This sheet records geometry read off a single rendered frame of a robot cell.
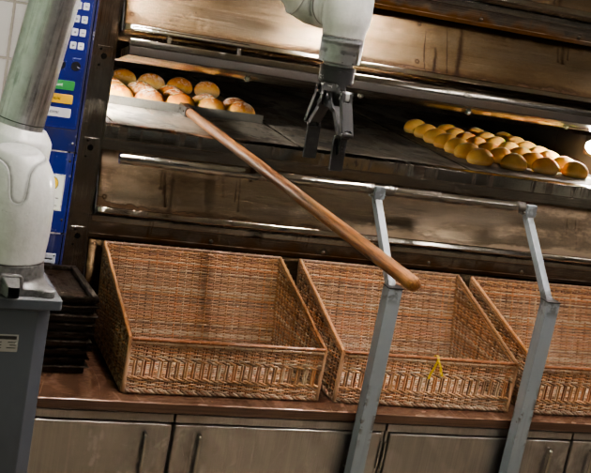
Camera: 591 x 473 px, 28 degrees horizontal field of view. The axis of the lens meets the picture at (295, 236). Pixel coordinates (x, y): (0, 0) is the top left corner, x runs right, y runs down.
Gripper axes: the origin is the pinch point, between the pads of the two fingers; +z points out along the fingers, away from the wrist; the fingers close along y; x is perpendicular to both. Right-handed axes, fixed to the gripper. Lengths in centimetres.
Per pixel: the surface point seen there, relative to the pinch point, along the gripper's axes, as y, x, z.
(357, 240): 17.8, 2.4, 13.2
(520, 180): -85, 113, 15
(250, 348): -45, 10, 59
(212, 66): -79, 1, -9
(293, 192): -22.5, 4.9, 12.4
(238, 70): -79, 9, -9
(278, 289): -87, 35, 55
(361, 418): -32, 40, 74
